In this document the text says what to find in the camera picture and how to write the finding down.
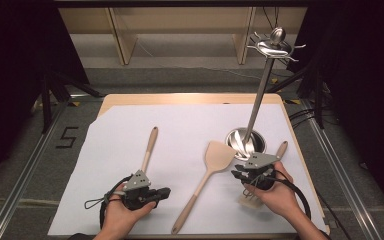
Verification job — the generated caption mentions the black metal stand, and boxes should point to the black metal stand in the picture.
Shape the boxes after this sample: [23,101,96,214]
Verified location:
[265,61,328,130]
[39,68,105,135]

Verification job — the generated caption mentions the steel utensil rack stand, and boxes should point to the steel utensil rack stand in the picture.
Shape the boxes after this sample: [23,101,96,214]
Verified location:
[225,26,307,163]

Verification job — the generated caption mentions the black hanging cables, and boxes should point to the black hanging cables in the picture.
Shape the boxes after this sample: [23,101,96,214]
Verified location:
[261,6,280,32]

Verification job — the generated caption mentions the beige skimmer spoon wooden handle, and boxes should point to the beige skimmer spoon wooden handle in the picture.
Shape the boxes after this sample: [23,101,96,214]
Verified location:
[141,125,160,174]

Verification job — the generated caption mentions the aluminium floor rail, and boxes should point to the aluminium floor rail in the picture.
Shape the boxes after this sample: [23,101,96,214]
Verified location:
[0,99,68,240]
[300,99,382,240]

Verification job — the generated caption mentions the person's left hand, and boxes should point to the person's left hand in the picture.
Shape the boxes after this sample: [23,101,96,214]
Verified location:
[104,190,157,231]

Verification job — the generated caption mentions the thin grey wire loop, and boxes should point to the thin grey wire loop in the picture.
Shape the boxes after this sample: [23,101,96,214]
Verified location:
[83,195,115,211]
[242,175,262,198]

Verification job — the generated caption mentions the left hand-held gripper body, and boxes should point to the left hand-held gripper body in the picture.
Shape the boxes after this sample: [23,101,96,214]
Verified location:
[121,169,155,212]

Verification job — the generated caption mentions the beige solid spatula wooden handle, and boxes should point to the beige solid spatula wooden handle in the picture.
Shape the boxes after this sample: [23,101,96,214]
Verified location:
[170,140,238,235]

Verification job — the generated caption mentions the beige slotted spatula wooden handle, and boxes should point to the beige slotted spatula wooden handle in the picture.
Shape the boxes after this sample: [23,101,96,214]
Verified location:
[238,140,289,210]

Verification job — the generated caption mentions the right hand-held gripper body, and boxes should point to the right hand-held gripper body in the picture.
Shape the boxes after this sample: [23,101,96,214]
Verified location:
[242,152,281,191]

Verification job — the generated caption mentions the black floor cables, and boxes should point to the black floor cables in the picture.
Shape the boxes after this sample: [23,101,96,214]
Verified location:
[288,107,340,130]

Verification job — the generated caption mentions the person's right hand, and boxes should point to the person's right hand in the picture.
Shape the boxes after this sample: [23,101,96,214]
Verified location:
[246,161,301,220]

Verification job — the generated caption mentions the white paper sheet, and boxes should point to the white paper sheet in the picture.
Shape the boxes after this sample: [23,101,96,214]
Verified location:
[47,103,328,236]

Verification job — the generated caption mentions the light wooden shelf unit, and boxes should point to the light wooden shelf unit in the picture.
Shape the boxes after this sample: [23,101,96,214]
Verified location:
[58,6,308,66]

